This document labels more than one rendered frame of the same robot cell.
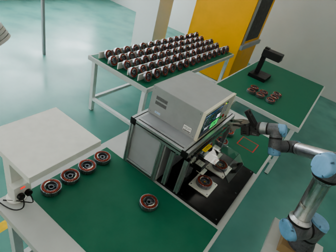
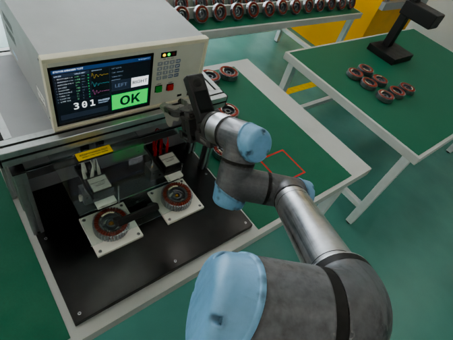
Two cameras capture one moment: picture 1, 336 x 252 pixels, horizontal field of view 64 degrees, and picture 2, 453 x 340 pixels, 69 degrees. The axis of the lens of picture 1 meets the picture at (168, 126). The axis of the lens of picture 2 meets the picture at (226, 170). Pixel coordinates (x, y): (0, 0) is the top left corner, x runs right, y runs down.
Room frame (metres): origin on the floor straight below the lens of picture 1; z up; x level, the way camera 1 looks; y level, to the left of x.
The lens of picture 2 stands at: (0.90, -0.73, 1.76)
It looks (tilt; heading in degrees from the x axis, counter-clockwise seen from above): 46 degrees down; 12
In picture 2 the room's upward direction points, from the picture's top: 20 degrees clockwise
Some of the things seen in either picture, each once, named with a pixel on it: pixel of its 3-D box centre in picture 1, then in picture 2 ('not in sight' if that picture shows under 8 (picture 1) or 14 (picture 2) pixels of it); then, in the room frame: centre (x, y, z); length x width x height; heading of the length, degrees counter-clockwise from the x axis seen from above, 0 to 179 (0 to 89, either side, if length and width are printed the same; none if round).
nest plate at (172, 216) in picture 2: (218, 167); (175, 200); (1.57, -0.45, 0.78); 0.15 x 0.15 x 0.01; 63
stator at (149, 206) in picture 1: (148, 202); not in sight; (1.08, -0.02, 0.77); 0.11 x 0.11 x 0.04
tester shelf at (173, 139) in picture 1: (186, 118); (102, 82); (1.60, -0.11, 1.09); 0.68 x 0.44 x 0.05; 153
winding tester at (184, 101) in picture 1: (192, 102); (104, 44); (1.62, -0.12, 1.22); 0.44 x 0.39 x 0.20; 153
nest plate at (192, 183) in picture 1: (203, 184); (111, 227); (1.35, -0.34, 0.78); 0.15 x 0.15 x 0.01; 63
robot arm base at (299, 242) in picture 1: (303, 238); not in sight; (1.07, -0.93, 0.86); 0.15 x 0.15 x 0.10
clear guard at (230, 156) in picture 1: (215, 155); (110, 174); (1.36, -0.34, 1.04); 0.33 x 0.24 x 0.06; 63
